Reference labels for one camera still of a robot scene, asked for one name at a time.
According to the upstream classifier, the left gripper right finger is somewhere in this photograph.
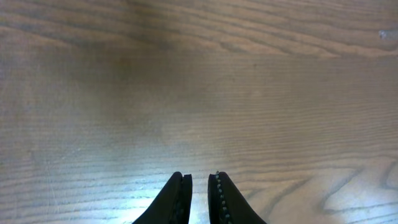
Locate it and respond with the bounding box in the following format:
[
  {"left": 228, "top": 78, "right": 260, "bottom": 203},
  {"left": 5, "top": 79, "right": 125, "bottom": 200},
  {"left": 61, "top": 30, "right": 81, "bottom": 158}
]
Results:
[{"left": 208, "top": 171, "right": 266, "bottom": 224}]

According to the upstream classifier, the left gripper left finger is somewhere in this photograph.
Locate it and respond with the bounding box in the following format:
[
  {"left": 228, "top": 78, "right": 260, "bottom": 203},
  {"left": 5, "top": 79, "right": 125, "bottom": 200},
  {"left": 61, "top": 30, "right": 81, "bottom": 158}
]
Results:
[{"left": 132, "top": 172, "right": 193, "bottom": 224}]

